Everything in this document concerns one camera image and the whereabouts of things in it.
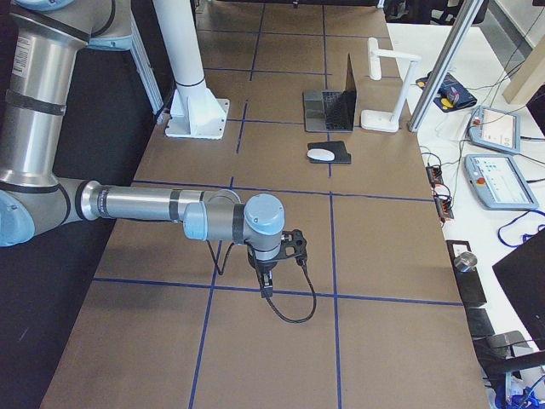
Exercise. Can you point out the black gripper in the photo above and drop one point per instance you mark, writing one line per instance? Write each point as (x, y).
(265, 267)

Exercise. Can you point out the white computer mouse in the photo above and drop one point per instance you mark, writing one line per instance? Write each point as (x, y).
(321, 155)

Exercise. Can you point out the black mouse pad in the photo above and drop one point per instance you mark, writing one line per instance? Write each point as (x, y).
(337, 147)

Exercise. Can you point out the grey laptop computer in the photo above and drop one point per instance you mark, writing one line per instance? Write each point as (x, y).
(329, 110)

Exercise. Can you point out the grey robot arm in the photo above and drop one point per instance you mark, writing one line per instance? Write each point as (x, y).
(75, 111)

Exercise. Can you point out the lower black power strip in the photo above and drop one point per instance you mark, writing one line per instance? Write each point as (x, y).
(443, 204)

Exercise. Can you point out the black power strip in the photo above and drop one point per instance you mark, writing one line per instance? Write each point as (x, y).
(435, 175)
(443, 204)

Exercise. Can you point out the upper black power strip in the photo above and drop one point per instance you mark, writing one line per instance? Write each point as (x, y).
(435, 175)

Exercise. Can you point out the metal cup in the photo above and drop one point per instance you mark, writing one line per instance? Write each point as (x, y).
(465, 262)

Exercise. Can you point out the black box under cup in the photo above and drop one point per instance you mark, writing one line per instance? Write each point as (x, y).
(469, 284)

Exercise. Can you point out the lower teach pendant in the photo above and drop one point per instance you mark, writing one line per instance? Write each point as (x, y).
(498, 182)

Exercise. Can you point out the teach pendant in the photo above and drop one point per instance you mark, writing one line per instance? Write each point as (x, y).
(494, 129)
(498, 182)

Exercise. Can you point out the black monitor corner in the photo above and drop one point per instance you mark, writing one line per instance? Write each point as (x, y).
(521, 277)

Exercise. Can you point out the upper teach pendant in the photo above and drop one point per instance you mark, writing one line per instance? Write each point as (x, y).
(494, 129)

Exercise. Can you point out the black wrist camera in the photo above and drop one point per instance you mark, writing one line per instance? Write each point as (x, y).
(293, 245)

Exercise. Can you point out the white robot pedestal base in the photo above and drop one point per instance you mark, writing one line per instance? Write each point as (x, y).
(195, 111)

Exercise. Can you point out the aluminium frame post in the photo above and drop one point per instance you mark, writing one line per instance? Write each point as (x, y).
(453, 42)

